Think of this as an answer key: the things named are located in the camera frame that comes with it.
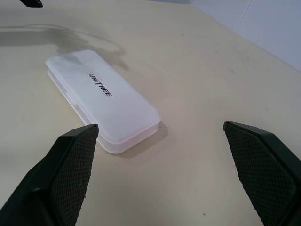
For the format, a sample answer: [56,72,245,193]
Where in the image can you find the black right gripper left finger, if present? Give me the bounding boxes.
[0,123,99,226]

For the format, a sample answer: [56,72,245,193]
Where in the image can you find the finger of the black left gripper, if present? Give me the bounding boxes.
[19,0,43,7]

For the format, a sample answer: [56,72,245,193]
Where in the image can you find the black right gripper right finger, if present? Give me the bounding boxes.
[222,121,301,226]

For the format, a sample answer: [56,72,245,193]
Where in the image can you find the translucent white plastic case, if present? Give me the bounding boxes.
[45,49,161,154]

